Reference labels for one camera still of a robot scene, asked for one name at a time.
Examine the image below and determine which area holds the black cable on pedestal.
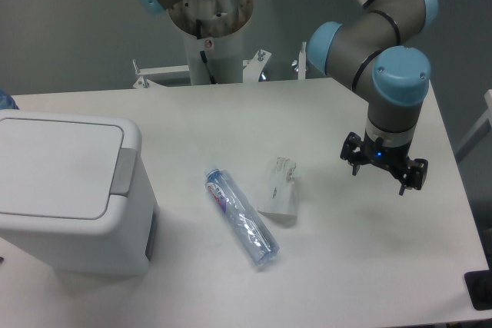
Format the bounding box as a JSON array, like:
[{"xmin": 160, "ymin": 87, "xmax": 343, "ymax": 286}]
[{"xmin": 194, "ymin": 17, "xmax": 217, "ymax": 85}]

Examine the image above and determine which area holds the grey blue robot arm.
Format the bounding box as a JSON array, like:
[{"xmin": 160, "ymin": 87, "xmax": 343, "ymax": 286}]
[{"xmin": 139, "ymin": 0, "xmax": 438, "ymax": 190}]

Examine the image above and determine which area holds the white frame at right edge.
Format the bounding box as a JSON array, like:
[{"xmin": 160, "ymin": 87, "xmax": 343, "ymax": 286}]
[{"xmin": 454, "ymin": 89, "xmax": 491, "ymax": 163}]

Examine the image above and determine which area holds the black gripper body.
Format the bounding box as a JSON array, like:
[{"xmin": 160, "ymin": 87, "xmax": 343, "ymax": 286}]
[{"xmin": 361, "ymin": 134, "xmax": 410, "ymax": 180}]

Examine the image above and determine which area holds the crumpled white paper carton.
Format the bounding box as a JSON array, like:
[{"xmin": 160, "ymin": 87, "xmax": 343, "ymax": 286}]
[{"xmin": 257, "ymin": 157, "xmax": 298, "ymax": 219}]

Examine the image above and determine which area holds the white pedestal base frame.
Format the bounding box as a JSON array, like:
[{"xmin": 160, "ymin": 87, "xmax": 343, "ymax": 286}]
[{"xmin": 131, "ymin": 42, "xmax": 310, "ymax": 90}]

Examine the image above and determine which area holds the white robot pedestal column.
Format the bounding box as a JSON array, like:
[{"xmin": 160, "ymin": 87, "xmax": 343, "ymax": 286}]
[{"xmin": 168, "ymin": 0, "xmax": 254, "ymax": 65}]

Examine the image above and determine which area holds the white plastic trash can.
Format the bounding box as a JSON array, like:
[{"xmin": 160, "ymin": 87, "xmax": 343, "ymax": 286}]
[{"xmin": 1, "ymin": 109, "xmax": 159, "ymax": 276}]

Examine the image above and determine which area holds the white trash can lid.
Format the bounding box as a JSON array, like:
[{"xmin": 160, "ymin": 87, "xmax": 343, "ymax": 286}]
[{"xmin": 1, "ymin": 116, "xmax": 141, "ymax": 220}]

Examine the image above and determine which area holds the blue patterned object at left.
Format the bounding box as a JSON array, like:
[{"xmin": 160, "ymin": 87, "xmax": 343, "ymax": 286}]
[{"xmin": 0, "ymin": 89, "xmax": 19, "ymax": 110}]

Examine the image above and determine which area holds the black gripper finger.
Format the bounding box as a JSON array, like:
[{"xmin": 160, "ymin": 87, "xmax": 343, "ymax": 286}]
[
  {"xmin": 399, "ymin": 158, "xmax": 428, "ymax": 196},
  {"xmin": 340, "ymin": 132, "xmax": 364, "ymax": 175}
]

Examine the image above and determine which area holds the black clamp at table edge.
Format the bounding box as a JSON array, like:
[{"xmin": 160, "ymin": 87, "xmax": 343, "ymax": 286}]
[{"xmin": 464, "ymin": 270, "xmax": 491, "ymax": 311}]

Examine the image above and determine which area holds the clear plastic water bottle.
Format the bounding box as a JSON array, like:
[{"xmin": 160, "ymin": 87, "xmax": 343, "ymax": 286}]
[{"xmin": 204, "ymin": 167, "xmax": 280, "ymax": 266}]

